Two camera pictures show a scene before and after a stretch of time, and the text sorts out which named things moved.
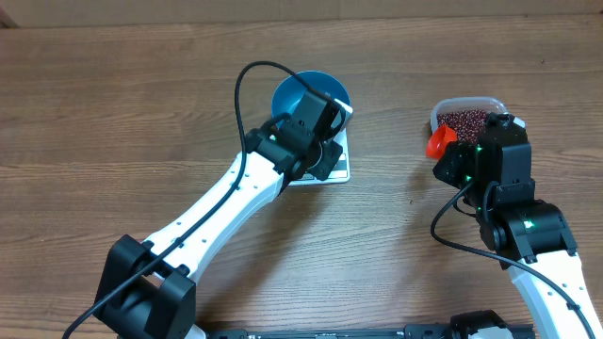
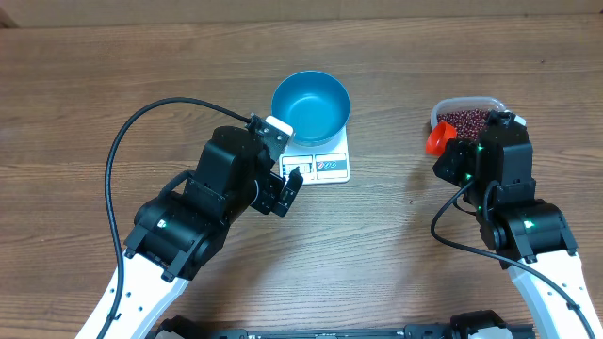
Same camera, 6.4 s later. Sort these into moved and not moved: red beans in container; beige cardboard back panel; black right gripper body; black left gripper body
Moved: black left gripper body
Not moved: red beans in container; beige cardboard back panel; black right gripper body
